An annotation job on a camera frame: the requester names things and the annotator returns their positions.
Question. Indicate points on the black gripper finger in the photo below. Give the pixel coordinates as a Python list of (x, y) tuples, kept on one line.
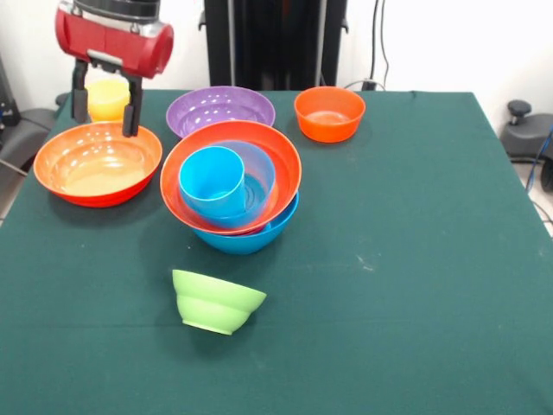
[(79, 95), (131, 110)]

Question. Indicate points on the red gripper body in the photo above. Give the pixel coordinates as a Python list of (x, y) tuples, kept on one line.
[(116, 47)]

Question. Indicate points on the large orange bowl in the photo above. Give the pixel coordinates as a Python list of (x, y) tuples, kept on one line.
[(285, 160), (97, 164)]

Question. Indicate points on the blue cup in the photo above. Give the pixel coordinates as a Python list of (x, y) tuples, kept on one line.
[(211, 181)]

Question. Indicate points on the small blue bowl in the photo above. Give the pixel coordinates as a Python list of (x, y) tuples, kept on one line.
[(259, 190)]

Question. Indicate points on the green bowl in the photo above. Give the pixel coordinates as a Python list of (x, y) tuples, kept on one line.
[(211, 307)]

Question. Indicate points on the orange cup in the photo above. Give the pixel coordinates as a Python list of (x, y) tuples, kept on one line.
[(108, 119)]

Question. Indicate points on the yellow cup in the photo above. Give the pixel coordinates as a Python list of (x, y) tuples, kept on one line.
[(108, 99)]

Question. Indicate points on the purple bowl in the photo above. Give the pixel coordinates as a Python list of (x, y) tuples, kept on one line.
[(203, 108)]

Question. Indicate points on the large blue bowl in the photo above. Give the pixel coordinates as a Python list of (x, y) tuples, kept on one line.
[(246, 242)]

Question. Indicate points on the small orange bowl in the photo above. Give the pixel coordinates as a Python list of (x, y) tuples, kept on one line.
[(326, 121)]

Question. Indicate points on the dark green tablecloth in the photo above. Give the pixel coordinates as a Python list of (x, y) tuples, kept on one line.
[(345, 346)]

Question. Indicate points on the grey pedestal foot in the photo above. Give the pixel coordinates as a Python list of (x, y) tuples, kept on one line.
[(26, 134), (525, 134)]

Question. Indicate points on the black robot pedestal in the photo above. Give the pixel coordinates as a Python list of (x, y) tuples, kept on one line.
[(272, 43)]

